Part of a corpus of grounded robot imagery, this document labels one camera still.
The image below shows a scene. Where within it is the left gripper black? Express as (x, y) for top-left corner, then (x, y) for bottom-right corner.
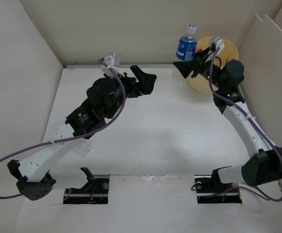
(105, 66), (156, 119)

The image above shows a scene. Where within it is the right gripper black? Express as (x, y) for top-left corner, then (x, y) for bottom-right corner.
(173, 47), (225, 90)

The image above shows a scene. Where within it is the blue label bottle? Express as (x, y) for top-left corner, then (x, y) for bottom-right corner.
(176, 24), (197, 61)
(72, 141), (93, 157)

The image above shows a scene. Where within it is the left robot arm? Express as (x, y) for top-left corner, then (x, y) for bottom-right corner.
(7, 65), (157, 201)

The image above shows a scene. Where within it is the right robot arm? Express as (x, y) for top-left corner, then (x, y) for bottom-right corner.
(174, 58), (282, 191)

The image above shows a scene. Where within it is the yellow plastic bin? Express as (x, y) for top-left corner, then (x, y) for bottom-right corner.
(186, 36), (239, 94)

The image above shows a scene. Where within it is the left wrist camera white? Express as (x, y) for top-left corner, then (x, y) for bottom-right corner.
(99, 52), (123, 78)

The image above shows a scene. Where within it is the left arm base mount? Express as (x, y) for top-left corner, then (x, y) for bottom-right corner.
(63, 171), (110, 205)

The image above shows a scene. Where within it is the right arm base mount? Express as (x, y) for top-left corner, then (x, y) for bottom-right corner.
(191, 175), (242, 204)

